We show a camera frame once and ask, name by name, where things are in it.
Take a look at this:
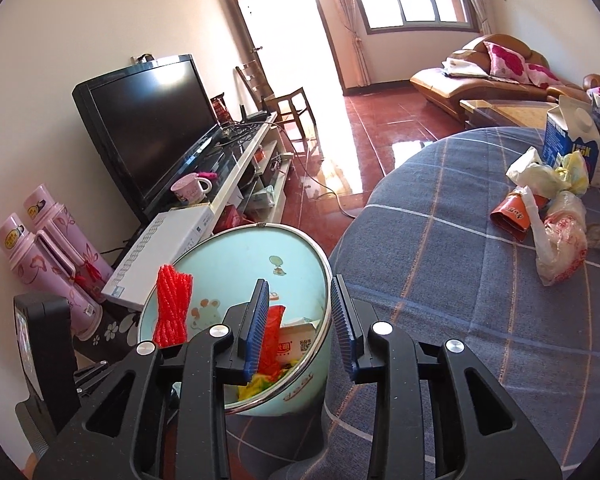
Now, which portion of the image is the blue and white milk carton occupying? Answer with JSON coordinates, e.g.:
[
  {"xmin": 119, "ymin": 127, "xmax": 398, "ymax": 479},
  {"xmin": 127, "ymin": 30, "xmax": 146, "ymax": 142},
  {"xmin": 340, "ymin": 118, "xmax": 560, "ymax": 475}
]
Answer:
[{"xmin": 542, "ymin": 95, "xmax": 600, "ymax": 171}]

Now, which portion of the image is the black router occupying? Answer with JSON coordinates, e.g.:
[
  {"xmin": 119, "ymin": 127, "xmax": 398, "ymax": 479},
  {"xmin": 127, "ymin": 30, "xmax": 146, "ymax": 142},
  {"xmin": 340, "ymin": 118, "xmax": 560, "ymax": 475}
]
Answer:
[{"xmin": 240, "ymin": 104, "xmax": 271, "ymax": 123}]

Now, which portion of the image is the dark floral stool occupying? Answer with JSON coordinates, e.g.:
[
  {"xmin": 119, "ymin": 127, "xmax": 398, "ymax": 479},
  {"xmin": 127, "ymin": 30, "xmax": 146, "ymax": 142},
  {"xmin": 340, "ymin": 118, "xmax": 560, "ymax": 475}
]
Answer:
[{"xmin": 72, "ymin": 305, "xmax": 146, "ymax": 361}]

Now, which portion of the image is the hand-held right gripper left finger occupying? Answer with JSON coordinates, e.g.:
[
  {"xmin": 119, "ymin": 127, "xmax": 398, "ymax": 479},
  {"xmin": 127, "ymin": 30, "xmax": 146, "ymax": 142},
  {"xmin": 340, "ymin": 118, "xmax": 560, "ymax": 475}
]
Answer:
[{"xmin": 32, "ymin": 279, "xmax": 271, "ymax": 480}]

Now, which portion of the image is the pink floral thermos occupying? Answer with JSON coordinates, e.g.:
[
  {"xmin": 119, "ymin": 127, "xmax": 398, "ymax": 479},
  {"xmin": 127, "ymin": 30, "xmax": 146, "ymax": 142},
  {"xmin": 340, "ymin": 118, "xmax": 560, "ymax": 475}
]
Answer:
[
  {"xmin": 0, "ymin": 212, "xmax": 103, "ymax": 331},
  {"xmin": 22, "ymin": 183, "xmax": 116, "ymax": 291}
]

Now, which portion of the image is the light blue enamel basin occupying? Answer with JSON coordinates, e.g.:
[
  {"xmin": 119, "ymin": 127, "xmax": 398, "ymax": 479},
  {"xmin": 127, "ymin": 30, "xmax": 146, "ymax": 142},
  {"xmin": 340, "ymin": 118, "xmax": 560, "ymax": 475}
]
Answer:
[{"xmin": 137, "ymin": 222, "xmax": 333, "ymax": 418}]

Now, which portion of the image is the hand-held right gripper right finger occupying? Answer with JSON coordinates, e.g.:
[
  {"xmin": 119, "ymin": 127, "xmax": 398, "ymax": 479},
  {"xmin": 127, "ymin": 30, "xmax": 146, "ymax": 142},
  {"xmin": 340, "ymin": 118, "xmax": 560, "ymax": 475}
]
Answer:
[{"xmin": 330, "ymin": 274, "xmax": 563, "ymax": 480}]

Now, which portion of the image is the orange leather chaise sofa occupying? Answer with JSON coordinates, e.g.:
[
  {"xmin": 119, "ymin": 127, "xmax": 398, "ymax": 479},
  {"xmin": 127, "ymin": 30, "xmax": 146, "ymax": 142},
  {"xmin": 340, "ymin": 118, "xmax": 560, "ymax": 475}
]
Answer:
[{"xmin": 410, "ymin": 34, "xmax": 563, "ymax": 121}]

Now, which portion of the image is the red box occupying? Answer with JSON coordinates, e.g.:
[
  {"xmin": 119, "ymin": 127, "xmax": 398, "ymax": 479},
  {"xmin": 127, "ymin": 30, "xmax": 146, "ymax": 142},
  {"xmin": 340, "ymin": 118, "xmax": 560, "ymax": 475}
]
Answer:
[{"xmin": 210, "ymin": 92, "xmax": 231, "ymax": 126}]

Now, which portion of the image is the glass television stand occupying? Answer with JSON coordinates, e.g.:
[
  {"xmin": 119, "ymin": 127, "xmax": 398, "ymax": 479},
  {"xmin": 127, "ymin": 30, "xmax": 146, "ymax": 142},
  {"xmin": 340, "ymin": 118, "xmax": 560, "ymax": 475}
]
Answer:
[{"xmin": 130, "ymin": 112, "xmax": 293, "ymax": 241}]

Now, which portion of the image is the orange-red plastic bag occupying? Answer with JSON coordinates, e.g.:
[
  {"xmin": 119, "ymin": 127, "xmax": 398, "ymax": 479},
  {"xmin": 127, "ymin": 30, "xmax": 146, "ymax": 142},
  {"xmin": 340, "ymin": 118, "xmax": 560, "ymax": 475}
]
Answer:
[{"xmin": 257, "ymin": 305, "xmax": 287, "ymax": 376}]

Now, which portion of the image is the white carton with round cap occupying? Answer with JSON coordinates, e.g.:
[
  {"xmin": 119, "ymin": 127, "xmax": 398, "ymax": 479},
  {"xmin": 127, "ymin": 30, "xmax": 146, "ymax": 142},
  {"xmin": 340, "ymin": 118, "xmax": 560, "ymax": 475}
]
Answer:
[{"xmin": 275, "ymin": 321, "xmax": 318, "ymax": 366}]

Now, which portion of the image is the clear plastic bag red print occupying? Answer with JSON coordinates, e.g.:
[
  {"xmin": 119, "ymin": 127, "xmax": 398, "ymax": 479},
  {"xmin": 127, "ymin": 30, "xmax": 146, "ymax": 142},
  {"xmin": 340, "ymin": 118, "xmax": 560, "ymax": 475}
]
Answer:
[{"xmin": 522, "ymin": 186, "xmax": 590, "ymax": 287}]

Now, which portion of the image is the wooden coffee table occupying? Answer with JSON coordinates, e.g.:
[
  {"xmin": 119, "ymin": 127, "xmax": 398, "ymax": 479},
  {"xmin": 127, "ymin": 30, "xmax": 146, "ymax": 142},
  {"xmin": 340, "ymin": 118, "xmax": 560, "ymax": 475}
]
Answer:
[{"xmin": 459, "ymin": 97, "xmax": 561, "ymax": 133}]

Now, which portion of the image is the wooden door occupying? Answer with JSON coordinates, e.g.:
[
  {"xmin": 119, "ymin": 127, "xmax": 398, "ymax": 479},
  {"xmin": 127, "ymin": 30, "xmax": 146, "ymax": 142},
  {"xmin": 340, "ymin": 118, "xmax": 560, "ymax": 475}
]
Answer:
[{"xmin": 227, "ymin": 0, "xmax": 276, "ymax": 111}]

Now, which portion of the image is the wooden chair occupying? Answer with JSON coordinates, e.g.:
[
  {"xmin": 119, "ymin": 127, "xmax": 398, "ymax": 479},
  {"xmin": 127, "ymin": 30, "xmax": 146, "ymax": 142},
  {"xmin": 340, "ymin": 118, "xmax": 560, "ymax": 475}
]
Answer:
[{"xmin": 235, "ymin": 60, "xmax": 318, "ymax": 141}]

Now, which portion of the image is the floor cable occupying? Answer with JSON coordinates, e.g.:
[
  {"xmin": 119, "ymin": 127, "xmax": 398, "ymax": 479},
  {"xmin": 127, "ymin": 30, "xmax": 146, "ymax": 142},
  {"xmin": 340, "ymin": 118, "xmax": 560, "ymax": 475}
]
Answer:
[{"xmin": 275, "ymin": 125, "xmax": 356, "ymax": 218}]

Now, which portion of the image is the pink mug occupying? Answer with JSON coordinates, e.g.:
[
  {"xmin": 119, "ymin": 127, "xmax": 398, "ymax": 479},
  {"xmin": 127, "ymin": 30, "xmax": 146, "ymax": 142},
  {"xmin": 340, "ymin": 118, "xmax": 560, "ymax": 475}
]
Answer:
[{"xmin": 170, "ymin": 172, "xmax": 213, "ymax": 206}]

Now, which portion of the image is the yellow plastic bag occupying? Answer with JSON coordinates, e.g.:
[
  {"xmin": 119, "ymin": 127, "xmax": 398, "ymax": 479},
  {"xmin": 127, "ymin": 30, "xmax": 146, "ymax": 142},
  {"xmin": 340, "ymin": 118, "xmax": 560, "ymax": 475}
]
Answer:
[{"xmin": 237, "ymin": 360, "xmax": 301, "ymax": 401}]

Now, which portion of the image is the white folded cloth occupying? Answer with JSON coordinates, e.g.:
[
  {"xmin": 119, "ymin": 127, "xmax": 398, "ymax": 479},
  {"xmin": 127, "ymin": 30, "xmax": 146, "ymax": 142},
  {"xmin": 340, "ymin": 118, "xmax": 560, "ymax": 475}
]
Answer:
[{"xmin": 440, "ymin": 57, "xmax": 488, "ymax": 78}]

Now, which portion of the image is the red foam net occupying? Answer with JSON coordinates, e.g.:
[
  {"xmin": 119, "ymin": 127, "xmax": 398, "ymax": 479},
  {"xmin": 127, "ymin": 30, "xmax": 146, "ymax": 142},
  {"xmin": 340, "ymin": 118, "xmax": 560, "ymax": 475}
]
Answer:
[{"xmin": 152, "ymin": 263, "xmax": 193, "ymax": 348}]

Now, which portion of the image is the white flat cardboard box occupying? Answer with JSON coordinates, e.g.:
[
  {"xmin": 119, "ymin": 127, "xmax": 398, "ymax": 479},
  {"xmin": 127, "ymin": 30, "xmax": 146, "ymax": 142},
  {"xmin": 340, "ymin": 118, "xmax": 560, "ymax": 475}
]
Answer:
[{"xmin": 100, "ymin": 201, "xmax": 216, "ymax": 312}]

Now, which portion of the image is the white plastic bag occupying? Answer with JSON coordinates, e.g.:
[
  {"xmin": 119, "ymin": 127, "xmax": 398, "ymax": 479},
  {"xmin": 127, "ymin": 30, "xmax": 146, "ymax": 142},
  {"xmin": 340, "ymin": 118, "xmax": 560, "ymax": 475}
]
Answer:
[{"xmin": 506, "ymin": 146, "xmax": 591, "ymax": 197}]

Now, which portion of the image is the black television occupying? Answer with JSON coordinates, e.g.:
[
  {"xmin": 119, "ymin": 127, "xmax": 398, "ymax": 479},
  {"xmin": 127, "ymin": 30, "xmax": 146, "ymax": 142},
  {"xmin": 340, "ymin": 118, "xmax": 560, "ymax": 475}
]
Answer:
[{"xmin": 71, "ymin": 53, "xmax": 221, "ymax": 226}]

